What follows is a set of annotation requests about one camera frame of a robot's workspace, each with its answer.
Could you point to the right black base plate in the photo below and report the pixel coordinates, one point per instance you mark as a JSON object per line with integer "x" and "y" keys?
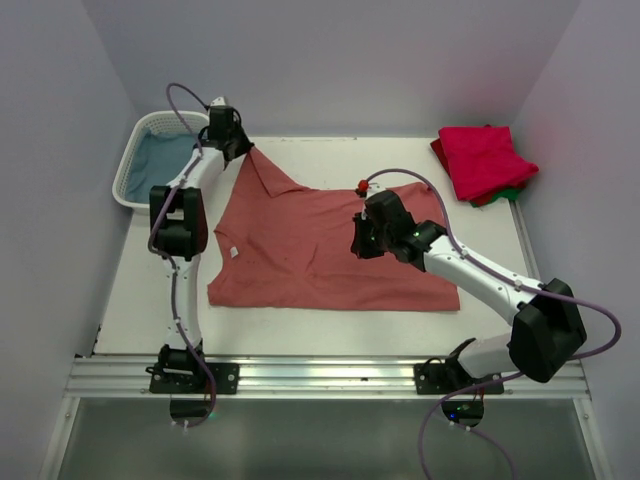
{"x": 436, "y": 377}

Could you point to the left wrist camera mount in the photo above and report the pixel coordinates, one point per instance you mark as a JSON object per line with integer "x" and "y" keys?
{"x": 219, "y": 101}

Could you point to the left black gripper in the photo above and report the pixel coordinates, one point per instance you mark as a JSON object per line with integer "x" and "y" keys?
{"x": 246, "y": 145}

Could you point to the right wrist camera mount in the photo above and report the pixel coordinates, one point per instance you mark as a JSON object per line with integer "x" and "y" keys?
{"x": 364, "y": 190}

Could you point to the folded crimson t shirt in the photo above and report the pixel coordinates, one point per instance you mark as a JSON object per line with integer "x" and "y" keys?
{"x": 483, "y": 159}

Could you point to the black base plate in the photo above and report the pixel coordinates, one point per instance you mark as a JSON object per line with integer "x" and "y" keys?
{"x": 436, "y": 377}
{"x": 225, "y": 377}

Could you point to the salmon pink t shirt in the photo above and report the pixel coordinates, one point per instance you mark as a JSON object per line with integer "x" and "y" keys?
{"x": 286, "y": 245}

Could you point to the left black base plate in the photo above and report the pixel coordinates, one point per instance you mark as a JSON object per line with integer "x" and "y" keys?
{"x": 225, "y": 377}

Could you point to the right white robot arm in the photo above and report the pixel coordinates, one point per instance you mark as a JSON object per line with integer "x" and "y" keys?
{"x": 545, "y": 331}

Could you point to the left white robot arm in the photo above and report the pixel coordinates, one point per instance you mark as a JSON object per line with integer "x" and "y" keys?
{"x": 179, "y": 236}

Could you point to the folded green t shirt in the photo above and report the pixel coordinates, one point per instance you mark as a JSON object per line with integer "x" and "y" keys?
{"x": 510, "y": 193}

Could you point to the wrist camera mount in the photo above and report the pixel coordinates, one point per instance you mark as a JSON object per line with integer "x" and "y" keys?
{"x": 219, "y": 101}
{"x": 364, "y": 190}

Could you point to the blue t shirt in basket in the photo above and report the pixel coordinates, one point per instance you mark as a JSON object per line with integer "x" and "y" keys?
{"x": 156, "y": 161}

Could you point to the white perforated plastic basket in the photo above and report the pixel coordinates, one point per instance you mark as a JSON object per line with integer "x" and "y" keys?
{"x": 168, "y": 122}

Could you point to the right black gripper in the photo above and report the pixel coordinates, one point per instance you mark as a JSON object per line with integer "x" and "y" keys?
{"x": 360, "y": 248}

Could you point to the folded dark red t shirt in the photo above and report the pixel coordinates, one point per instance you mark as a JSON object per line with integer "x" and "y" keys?
{"x": 438, "y": 150}

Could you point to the aluminium mounting rail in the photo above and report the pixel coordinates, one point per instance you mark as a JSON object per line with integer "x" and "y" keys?
{"x": 296, "y": 377}

